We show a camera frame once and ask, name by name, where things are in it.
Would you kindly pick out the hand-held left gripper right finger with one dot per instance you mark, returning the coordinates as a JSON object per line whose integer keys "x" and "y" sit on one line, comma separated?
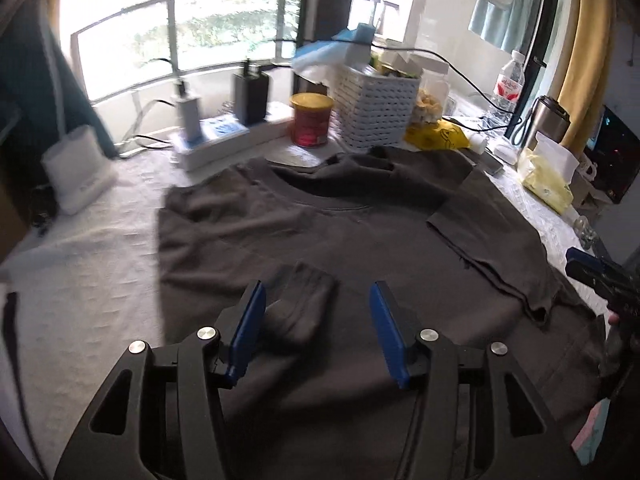
{"x": 387, "y": 336}

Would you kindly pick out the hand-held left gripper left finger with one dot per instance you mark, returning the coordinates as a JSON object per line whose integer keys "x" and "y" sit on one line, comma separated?
{"x": 247, "y": 331}

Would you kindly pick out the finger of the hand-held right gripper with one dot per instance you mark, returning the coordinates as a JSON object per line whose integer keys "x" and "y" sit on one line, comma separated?
{"x": 584, "y": 260}

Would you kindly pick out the dark grey t-shirt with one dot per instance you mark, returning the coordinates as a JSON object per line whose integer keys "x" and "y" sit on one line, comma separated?
{"x": 350, "y": 240}

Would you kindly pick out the person's right hand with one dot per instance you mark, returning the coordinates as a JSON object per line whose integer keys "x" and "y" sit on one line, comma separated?
{"x": 613, "y": 318}

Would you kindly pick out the small grey ornament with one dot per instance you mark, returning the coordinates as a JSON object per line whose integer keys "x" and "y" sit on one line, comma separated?
{"x": 584, "y": 232}

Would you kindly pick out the yellow tissue pack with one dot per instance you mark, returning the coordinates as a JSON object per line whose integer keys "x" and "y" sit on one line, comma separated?
{"x": 547, "y": 180}

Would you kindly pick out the computer monitor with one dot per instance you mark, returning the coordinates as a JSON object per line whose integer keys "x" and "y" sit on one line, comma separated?
{"x": 617, "y": 155}

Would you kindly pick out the white earbuds case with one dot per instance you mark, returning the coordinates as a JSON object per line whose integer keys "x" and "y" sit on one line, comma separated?
{"x": 506, "y": 152}

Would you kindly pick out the dark phone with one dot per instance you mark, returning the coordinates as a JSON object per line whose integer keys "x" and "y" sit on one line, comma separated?
{"x": 491, "y": 165}

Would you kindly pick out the steel thermos mug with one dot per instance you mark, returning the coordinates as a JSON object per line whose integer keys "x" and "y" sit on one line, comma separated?
{"x": 547, "y": 122}

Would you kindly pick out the small white bottle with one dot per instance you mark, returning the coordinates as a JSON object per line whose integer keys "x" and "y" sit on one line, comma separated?
{"x": 477, "y": 143}

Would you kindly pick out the white textured tablecloth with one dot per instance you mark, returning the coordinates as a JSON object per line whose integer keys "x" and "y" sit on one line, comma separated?
{"x": 100, "y": 270}

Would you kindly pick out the yellow duck print bag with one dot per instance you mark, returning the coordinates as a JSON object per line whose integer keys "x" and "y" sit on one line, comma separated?
{"x": 440, "y": 136}

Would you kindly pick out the clear water bottle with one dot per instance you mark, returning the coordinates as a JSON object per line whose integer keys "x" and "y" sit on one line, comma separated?
{"x": 509, "y": 85}

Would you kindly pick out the white power strip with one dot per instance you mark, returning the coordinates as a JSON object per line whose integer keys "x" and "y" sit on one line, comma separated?
{"x": 265, "y": 127}

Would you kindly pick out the red tin can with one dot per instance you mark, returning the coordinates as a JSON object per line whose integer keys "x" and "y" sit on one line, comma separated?
{"x": 311, "y": 122}

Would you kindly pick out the yellow curtain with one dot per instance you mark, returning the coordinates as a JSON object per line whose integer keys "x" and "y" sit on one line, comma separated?
{"x": 585, "y": 40}

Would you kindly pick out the clear snack jar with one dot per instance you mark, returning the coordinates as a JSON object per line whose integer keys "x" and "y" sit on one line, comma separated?
{"x": 430, "y": 95}

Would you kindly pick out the white perforated basket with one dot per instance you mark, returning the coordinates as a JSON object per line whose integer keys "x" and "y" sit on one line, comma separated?
{"x": 372, "y": 110}

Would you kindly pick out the white charger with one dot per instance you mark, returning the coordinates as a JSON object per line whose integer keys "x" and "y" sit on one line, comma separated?
{"x": 189, "y": 110}

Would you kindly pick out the white desk lamp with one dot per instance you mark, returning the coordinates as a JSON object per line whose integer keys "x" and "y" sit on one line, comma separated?
{"x": 80, "y": 170}

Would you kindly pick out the black charger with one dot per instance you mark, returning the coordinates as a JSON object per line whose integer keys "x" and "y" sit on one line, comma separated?
{"x": 251, "y": 92}

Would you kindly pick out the hanging blue towel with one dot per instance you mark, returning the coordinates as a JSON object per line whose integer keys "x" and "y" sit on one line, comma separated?
{"x": 502, "y": 15}

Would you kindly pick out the blue tissue pack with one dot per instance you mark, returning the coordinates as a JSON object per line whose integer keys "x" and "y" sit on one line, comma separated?
{"x": 330, "y": 52}

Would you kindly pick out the balcony railing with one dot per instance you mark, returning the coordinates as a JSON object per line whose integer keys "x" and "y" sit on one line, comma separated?
{"x": 170, "y": 25}

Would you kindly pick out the teal curtain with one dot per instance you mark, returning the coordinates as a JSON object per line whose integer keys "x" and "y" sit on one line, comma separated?
{"x": 30, "y": 70}

